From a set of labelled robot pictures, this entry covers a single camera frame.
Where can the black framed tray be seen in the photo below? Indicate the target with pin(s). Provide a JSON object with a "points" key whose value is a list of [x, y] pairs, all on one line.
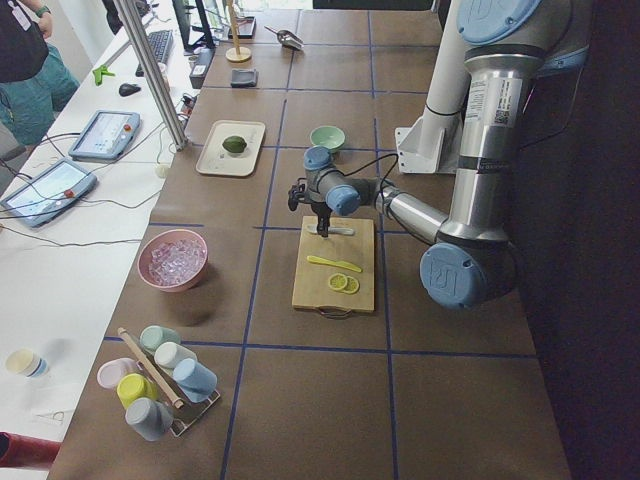
{"points": [[246, 27]]}

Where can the paper cup on bench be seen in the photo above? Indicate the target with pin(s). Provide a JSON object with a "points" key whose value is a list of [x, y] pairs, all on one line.
{"points": [[26, 363]]}

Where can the person in black shirt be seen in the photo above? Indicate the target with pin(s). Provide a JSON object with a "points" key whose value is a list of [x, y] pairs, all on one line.
{"points": [[35, 82]]}

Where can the white rabbit tray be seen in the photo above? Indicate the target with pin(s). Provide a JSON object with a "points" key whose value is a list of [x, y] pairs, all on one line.
{"points": [[214, 160]]}

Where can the bamboo cutting board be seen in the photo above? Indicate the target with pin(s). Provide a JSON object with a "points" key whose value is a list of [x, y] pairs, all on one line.
{"points": [[337, 272]]}

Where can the lower lemon slice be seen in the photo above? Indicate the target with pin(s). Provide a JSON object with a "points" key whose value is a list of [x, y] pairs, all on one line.
{"points": [[352, 285]]}

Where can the teach pendant tablet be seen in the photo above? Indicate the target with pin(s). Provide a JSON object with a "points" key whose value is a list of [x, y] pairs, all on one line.
{"points": [[106, 136], [49, 194]]}

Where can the grey folded cloth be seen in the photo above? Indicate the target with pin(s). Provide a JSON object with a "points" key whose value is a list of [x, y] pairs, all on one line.
{"points": [[244, 78]]}

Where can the far teach pendant tablet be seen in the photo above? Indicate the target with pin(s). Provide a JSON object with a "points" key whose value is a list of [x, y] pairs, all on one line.
{"points": [[106, 136]]}

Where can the yellow plastic knife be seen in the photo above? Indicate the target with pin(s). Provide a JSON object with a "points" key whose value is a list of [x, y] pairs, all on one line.
{"points": [[334, 263]]}

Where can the light green bowl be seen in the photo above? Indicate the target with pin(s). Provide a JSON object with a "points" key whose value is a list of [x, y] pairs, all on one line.
{"points": [[331, 137]]}

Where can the wooden cup rack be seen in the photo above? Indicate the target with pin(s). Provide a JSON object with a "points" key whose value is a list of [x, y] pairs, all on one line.
{"points": [[185, 412]]}

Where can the white cup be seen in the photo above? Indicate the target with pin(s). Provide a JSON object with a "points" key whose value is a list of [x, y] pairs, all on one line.
{"points": [[169, 354]]}

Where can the blue cup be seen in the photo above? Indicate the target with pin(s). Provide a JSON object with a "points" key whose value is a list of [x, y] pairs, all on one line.
{"points": [[195, 379]]}

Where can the upper lemon slice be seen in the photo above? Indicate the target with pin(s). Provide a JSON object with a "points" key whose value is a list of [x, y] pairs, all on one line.
{"points": [[336, 281]]}

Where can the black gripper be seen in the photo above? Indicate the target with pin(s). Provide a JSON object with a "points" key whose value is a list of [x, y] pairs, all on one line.
{"points": [[320, 209]]}

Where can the black computer mouse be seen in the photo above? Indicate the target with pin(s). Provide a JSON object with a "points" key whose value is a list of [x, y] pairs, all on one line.
{"points": [[128, 89]]}

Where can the green lime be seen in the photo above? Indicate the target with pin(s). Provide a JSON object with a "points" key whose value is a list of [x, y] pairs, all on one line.
{"points": [[234, 144]]}

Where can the black keyboard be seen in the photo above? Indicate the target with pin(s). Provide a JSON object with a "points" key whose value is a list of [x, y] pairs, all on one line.
{"points": [[161, 43]]}

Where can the green cup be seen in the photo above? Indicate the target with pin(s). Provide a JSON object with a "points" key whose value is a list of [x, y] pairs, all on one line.
{"points": [[153, 336]]}

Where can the wooden mug tree stand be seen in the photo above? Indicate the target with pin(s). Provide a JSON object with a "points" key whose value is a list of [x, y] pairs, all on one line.
{"points": [[238, 53]]}

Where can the pink bowl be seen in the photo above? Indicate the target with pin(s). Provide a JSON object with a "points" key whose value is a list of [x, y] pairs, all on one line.
{"points": [[144, 258]]}

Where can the clear ice cubes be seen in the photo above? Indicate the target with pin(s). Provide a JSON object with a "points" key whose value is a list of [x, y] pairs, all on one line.
{"points": [[174, 263]]}

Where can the white plastic spoon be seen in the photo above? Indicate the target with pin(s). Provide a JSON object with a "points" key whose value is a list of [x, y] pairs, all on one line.
{"points": [[331, 230]]}

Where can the grey cup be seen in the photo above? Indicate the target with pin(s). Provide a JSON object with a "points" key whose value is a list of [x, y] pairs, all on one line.
{"points": [[151, 419]]}

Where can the pink cup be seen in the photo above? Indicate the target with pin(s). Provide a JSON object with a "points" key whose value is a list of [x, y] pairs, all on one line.
{"points": [[112, 372]]}

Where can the near teach pendant tablet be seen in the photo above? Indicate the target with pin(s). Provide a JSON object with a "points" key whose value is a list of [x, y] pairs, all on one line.
{"points": [[49, 194]]}

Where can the lemon slice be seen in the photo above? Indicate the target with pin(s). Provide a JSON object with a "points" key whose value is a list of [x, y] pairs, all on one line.
{"points": [[336, 281], [352, 285]]}

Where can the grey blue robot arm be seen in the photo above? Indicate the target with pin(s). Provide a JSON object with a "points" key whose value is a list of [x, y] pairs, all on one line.
{"points": [[490, 54]]}

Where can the aluminium frame post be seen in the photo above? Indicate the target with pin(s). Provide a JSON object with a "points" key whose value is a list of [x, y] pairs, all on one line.
{"points": [[135, 30]]}

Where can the yellow cup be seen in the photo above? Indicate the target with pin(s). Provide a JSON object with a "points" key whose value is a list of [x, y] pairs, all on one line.
{"points": [[134, 386]]}

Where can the metal ice scoop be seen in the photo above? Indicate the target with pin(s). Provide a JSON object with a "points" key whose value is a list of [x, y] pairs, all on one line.
{"points": [[286, 38]]}

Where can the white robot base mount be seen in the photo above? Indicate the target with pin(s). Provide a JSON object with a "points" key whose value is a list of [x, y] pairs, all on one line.
{"points": [[431, 145]]}

